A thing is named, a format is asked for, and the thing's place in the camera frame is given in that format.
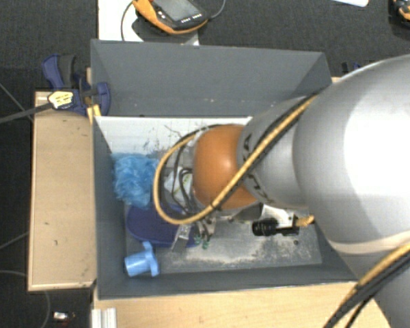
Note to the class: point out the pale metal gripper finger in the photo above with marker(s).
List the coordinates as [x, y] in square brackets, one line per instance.
[181, 238]

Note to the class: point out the dark blue flat pad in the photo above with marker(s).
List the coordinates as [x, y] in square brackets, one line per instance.
[147, 225]

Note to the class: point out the light blue plastic spool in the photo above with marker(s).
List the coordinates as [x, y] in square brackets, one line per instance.
[140, 262]

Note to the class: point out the light blue crumpled plastic bag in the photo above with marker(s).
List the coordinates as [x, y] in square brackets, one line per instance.
[134, 178]

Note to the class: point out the pale wood flat board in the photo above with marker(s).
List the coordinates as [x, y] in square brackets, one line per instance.
[63, 197]

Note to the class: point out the grey metal bin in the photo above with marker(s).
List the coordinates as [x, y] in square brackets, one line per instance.
[198, 80]

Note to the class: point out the black cylinder on white bracket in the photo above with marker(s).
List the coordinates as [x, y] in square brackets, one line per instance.
[263, 227]

